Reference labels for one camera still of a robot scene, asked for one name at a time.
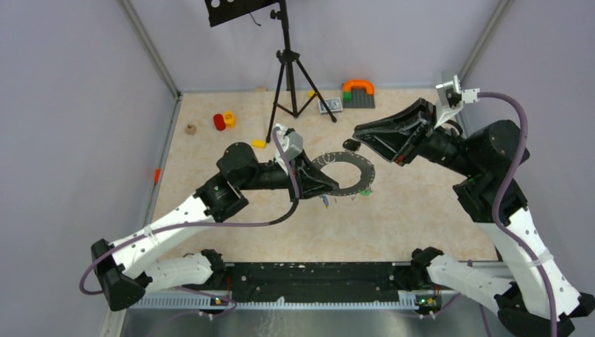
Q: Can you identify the small wooden block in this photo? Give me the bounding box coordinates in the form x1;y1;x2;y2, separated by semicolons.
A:
185;124;197;136

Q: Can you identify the grey lego baseplate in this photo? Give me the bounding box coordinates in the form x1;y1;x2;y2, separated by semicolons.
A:
342;89;375;109

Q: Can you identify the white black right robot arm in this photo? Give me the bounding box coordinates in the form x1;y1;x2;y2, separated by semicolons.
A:
353;99;594;336

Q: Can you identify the yellow lego brick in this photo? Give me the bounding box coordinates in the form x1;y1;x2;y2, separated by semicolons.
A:
251;140;267;149

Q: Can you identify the red plastic cylinder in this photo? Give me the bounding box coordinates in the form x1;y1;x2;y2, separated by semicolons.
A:
213;114;227;131

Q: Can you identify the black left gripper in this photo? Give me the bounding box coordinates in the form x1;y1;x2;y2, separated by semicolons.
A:
238;149;340;205

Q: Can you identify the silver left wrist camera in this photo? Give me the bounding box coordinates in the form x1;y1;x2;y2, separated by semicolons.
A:
272;123;303;175

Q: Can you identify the black tripod stand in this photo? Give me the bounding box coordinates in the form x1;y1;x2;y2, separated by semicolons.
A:
265;1;337;143

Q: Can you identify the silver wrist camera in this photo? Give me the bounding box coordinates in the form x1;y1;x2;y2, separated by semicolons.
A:
272;123;303;175
434;71;481;128

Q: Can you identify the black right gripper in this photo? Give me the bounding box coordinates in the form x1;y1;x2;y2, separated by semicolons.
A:
352;98;482;178

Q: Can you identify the yellow plastic cylinder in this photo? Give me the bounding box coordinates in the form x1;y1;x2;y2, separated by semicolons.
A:
223;111;236;128

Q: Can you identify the orange plastic arch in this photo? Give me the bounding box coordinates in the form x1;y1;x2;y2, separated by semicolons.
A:
342;79;375;95

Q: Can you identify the blue playing card box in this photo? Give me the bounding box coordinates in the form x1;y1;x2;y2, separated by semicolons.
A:
318;98;343;114

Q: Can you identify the black perforated mount plate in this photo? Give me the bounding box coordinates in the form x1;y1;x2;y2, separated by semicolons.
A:
204;0;279;27

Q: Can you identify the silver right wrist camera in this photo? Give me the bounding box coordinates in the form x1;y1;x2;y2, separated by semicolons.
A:
434;71;481;128

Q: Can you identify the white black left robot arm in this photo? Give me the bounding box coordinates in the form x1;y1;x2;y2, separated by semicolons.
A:
91;143;339;312

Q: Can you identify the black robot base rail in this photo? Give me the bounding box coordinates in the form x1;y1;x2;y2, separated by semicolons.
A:
192;247;459;312

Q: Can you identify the black plastic key tag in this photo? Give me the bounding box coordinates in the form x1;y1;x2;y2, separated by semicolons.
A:
342;139;361;152

